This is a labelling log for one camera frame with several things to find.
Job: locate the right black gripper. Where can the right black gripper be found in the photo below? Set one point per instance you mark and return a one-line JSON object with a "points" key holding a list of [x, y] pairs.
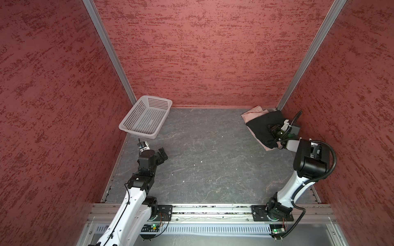
{"points": [[274, 128]]}

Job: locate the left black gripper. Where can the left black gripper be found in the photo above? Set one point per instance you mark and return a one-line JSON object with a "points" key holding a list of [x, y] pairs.
{"points": [[160, 160]]}

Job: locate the black shorts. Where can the black shorts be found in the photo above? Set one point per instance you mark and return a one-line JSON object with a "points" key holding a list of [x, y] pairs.
{"points": [[266, 127]]}

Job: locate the pink shorts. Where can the pink shorts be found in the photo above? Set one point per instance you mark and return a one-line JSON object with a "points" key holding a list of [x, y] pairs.
{"points": [[253, 114]]}

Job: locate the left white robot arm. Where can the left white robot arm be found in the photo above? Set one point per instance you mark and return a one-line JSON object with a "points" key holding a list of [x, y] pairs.
{"points": [[137, 207]]}

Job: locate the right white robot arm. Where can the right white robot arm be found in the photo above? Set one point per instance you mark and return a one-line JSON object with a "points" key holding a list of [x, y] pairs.
{"points": [[311, 164]]}

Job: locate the white plastic laundry basket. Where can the white plastic laundry basket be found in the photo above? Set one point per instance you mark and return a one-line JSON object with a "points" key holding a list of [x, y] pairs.
{"points": [[146, 117]]}

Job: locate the left circuit board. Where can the left circuit board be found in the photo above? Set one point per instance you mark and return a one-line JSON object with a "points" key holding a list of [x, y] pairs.
{"points": [[151, 228]]}

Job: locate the circuit board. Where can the circuit board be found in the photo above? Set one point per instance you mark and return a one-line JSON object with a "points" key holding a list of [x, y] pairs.
{"points": [[151, 228], [277, 230]]}

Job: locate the right circuit board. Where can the right circuit board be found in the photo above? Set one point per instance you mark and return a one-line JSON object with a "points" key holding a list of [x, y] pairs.
{"points": [[277, 230]]}

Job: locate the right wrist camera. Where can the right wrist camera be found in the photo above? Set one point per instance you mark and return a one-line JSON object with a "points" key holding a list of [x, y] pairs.
{"points": [[286, 125]]}

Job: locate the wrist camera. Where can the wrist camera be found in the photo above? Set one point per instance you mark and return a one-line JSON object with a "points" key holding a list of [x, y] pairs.
{"points": [[286, 125], [146, 159]]}

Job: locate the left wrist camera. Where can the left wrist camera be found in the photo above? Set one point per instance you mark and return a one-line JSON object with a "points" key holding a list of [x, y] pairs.
{"points": [[146, 159]]}

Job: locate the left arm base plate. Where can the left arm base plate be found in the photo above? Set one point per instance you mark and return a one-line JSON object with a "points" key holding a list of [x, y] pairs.
{"points": [[161, 213]]}

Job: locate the white slotted cable duct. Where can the white slotted cable duct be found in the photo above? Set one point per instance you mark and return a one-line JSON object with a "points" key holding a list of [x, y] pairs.
{"points": [[212, 229]]}

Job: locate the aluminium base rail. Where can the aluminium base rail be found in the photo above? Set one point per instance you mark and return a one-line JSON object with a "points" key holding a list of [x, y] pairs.
{"points": [[217, 213]]}

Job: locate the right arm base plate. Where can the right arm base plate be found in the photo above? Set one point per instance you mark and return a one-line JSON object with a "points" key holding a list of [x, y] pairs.
{"points": [[266, 212]]}

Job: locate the right aluminium corner post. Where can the right aluminium corner post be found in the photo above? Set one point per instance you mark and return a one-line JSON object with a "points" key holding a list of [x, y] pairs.
{"points": [[320, 36]]}

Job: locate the aluminium corner post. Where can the aluminium corner post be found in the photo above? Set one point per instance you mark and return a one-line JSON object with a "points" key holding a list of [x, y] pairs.
{"points": [[100, 28], [320, 36]]}

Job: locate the left aluminium corner post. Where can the left aluminium corner post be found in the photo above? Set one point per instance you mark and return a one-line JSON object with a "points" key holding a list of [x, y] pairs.
{"points": [[100, 28]]}

